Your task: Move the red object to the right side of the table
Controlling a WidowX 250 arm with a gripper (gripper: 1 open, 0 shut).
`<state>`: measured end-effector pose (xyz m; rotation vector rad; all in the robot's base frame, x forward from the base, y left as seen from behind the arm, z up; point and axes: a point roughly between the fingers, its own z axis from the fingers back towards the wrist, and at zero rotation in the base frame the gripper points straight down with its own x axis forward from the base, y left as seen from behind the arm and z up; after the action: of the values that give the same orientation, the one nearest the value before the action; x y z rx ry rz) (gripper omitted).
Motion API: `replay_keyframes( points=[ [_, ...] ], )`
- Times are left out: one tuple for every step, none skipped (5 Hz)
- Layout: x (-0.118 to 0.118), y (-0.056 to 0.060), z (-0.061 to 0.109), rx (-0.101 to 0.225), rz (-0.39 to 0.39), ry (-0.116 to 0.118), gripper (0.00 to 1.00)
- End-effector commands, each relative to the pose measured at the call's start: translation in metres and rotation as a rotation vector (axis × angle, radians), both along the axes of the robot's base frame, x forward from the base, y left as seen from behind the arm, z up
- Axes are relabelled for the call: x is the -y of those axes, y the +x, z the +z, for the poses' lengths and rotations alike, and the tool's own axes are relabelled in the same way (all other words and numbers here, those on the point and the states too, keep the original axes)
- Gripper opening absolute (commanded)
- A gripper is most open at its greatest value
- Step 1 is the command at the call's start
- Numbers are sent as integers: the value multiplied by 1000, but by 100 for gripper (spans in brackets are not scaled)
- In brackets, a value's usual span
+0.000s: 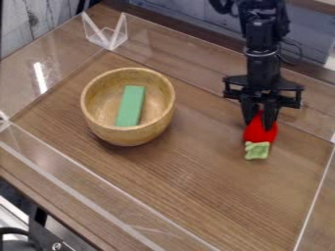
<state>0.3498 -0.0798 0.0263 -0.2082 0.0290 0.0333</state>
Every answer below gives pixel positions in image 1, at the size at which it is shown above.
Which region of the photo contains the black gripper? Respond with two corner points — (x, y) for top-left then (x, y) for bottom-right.
(224, 49), (303, 130)

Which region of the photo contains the red plush strawberry toy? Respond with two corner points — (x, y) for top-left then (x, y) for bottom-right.
(242, 111), (278, 160)

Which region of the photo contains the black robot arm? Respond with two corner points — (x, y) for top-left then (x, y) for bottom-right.
(208, 0), (303, 131)

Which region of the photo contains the green rectangular block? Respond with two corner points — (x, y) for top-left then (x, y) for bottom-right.
(115, 85), (146, 127)

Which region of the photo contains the wooden bowl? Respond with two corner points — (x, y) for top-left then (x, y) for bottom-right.
(80, 68), (175, 146)

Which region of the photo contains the clear acrylic table guard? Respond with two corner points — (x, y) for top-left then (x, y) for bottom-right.
(0, 5), (335, 251)

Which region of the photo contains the clear acrylic corner bracket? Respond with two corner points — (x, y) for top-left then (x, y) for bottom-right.
(82, 13), (128, 51)

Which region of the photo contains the black metal table bracket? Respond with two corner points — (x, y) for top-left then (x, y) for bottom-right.
(27, 203), (87, 251)

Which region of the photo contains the black cable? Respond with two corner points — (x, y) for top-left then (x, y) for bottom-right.
(0, 226), (43, 251)

